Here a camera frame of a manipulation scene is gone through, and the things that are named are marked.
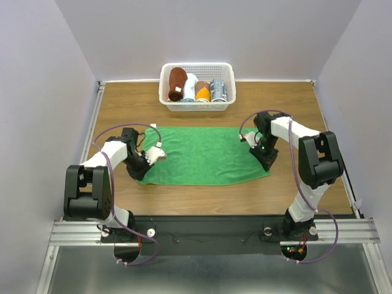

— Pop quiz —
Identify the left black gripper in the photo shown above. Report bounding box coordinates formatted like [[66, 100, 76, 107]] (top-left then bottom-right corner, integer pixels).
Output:
[[122, 151, 154, 181]]

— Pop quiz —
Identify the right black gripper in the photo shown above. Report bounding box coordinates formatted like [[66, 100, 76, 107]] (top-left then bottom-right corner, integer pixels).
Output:
[[249, 135, 279, 172]]

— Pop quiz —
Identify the green towel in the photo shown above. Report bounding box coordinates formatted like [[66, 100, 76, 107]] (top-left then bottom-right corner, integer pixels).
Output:
[[140, 127, 270, 186]]

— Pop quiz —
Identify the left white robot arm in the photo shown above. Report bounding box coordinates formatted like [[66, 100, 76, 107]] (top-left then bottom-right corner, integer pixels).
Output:
[[63, 127, 153, 241]]

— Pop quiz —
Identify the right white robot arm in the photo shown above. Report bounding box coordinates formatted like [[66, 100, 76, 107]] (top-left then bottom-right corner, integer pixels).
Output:
[[239, 111, 344, 239]]

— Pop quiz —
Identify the grey patterned rolled towel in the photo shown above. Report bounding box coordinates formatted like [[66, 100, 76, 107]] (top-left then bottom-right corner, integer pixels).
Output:
[[209, 78, 228, 102]]

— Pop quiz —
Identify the brown orange rolled towel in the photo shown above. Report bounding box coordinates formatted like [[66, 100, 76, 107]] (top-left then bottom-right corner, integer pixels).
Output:
[[195, 81, 211, 102]]

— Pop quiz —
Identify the white plastic basket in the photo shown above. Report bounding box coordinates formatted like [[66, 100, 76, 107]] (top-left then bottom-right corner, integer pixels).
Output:
[[159, 62, 236, 111]]

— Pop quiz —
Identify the white blue rolled towel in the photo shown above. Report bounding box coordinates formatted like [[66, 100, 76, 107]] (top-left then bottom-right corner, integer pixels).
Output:
[[180, 73, 198, 102]]

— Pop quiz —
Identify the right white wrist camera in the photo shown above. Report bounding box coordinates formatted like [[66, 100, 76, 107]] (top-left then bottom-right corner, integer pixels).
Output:
[[239, 131, 261, 149]]

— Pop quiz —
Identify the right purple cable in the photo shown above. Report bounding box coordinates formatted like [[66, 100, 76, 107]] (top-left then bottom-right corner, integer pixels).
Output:
[[238, 109, 339, 265]]

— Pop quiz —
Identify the purple cable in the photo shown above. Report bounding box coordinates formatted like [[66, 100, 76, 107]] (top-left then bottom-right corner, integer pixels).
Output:
[[91, 122, 163, 266], [238, 109, 339, 265]]

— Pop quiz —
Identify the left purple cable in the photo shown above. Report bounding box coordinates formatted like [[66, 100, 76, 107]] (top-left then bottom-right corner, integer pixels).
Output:
[[91, 122, 163, 266]]

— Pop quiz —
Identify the aluminium frame rail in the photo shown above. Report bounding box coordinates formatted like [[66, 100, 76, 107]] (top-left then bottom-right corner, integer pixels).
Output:
[[36, 79, 116, 294]]

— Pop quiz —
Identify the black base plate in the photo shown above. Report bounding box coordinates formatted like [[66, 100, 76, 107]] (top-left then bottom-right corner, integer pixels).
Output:
[[101, 215, 319, 257]]

